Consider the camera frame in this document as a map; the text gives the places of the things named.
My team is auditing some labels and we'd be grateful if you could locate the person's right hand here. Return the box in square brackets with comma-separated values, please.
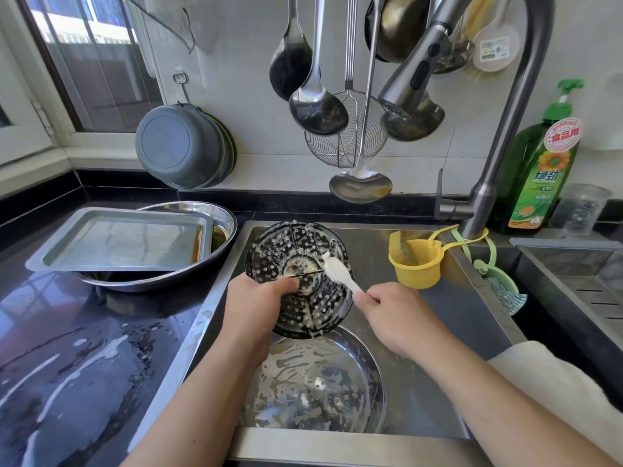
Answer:
[352, 281, 459, 364]

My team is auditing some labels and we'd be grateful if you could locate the person's left hand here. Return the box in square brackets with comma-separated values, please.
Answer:
[219, 273, 301, 358]

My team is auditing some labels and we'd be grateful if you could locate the black round steamer rack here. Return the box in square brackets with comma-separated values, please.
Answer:
[244, 221, 354, 339]

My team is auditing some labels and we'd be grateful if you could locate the white cleaning brush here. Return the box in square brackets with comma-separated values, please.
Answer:
[323, 254, 366, 296]

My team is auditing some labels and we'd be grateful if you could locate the round steel pan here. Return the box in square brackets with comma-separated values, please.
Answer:
[241, 324, 387, 435]

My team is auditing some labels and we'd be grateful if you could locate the person's left forearm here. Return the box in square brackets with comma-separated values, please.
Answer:
[121, 340, 274, 467]

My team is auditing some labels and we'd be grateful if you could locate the person's right forearm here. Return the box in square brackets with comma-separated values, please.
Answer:
[421, 337, 619, 467]

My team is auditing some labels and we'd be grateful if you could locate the yellow hanging sink cup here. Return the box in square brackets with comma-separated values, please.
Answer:
[387, 226, 491, 290]

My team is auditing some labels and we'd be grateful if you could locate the stainless steel sink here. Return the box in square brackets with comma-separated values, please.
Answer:
[127, 221, 529, 467]

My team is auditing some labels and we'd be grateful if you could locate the round steel basin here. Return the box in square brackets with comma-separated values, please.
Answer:
[80, 200, 239, 293]

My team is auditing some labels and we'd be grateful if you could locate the green hanging sponge holder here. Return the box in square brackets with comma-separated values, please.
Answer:
[452, 229, 528, 317]

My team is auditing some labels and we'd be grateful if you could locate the rectangular steel tray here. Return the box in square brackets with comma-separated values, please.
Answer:
[25, 206, 215, 274]

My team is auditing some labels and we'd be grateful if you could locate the dark green hanging basin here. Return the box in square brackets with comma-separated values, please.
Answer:
[214, 112, 239, 185]

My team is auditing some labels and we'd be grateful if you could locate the grey hanging basin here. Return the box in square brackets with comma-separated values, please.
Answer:
[134, 102, 228, 191]

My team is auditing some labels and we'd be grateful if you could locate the white dish rag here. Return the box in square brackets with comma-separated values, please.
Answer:
[487, 341, 623, 467]

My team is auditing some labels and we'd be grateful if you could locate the green dish soap bottle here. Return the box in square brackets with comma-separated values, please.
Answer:
[495, 78, 586, 232]

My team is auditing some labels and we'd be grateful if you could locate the clear plastic cup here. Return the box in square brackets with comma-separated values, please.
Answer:
[549, 184, 615, 238]

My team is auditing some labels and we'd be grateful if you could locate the steel soup ladle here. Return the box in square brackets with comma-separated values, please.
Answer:
[288, 0, 350, 136]

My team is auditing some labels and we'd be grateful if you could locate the hanging steel ladles and skimmer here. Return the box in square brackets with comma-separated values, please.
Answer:
[267, 0, 315, 101]

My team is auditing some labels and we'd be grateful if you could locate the steel gooseneck faucet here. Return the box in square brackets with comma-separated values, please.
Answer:
[378, 0, 557, 239]

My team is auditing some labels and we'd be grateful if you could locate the white dish brush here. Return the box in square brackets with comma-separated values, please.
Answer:
[471, 0, 524, 73]

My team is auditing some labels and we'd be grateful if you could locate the white hanging cloth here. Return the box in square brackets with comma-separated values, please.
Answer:
[127, 0, 220, 53]

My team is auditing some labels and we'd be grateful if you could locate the yellow dish brush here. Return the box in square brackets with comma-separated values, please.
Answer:
[462, 0, 502, 43]

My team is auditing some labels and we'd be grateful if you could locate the yellow-handled steel ladle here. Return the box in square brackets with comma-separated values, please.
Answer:
[328, 0, 395, 205]

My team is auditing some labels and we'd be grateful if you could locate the wire mesh skimmer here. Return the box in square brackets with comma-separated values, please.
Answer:
[304, 0, 391, 169]

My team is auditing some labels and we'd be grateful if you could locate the steel wall hook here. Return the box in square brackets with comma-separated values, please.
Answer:
[171, 71, 193, 107]

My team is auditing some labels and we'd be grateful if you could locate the orange-handled brass ladle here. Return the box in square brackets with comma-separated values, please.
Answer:
[365, 0, 436, 63]

